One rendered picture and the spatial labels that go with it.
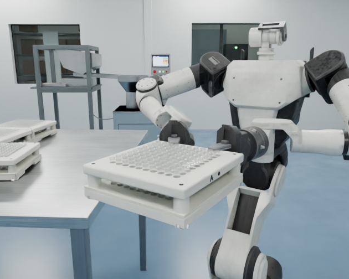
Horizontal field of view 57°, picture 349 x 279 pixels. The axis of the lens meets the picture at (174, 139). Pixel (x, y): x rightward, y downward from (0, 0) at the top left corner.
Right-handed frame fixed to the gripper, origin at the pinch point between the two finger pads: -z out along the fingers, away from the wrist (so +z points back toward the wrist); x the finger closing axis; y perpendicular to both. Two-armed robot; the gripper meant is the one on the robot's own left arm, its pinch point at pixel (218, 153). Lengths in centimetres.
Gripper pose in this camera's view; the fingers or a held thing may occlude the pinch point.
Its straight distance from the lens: 76.0
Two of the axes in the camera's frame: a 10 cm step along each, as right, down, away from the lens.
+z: 6.5, -1.4, 7.4
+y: -7.6, -1.4, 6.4
